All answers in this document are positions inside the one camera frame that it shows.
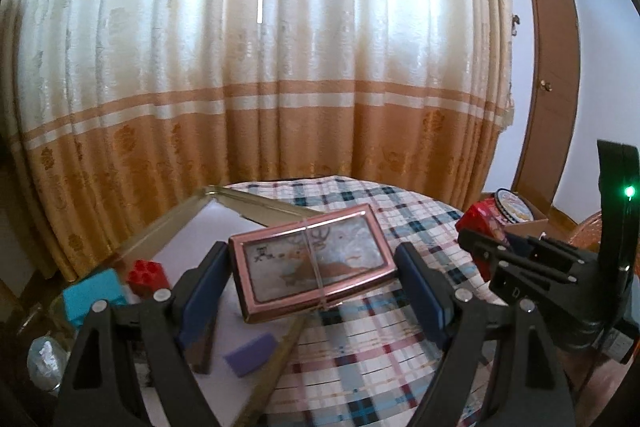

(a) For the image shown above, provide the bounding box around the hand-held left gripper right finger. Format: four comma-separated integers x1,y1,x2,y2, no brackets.
395,242,576,427

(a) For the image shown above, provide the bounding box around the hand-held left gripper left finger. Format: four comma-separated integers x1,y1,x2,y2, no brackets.
60,241,231,427

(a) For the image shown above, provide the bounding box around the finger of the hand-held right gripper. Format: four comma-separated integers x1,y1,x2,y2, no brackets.
507,234,598,278
459,229,571,303

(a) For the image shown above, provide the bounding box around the red building block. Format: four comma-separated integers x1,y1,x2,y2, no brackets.
125,259,173,300

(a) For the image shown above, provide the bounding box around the purple eraser block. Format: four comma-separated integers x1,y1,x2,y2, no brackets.
223,333,279,378

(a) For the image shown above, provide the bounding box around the small red patterned box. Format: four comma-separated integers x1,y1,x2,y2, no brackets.
455,199,506,283

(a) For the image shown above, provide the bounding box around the pink framed case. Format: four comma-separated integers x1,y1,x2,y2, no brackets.
228,204,398,325

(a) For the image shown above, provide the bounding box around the cyan building block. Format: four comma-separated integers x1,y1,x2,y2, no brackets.
61,269,132,330

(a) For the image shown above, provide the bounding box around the gold metal tin box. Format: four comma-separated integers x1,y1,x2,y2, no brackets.
50,185,323,427

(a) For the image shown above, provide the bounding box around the cardboard box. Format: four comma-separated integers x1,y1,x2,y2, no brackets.
480,192,553,248

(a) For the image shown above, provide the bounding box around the brown wicker chair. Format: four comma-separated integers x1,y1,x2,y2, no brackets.
572,212,606,253

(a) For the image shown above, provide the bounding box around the round blue-rimmed tin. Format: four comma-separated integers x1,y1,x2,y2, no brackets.
492,189,533,225

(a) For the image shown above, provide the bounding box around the white paper liner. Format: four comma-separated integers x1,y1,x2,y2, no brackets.
120,199,296,427

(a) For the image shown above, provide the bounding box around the plaid tablecloth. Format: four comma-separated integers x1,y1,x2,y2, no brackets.
222,175,506,427

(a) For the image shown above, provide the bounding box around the curtain tassel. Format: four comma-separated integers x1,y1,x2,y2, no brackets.
502,82,516,128

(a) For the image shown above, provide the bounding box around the clear plastic bag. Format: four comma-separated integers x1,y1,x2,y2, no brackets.
27,334,71,393

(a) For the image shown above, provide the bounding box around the brown wooden door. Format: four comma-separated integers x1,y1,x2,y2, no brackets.
510,0,583,212

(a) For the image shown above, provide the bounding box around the cream and orange curtain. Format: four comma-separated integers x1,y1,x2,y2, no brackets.
0,0,518,288

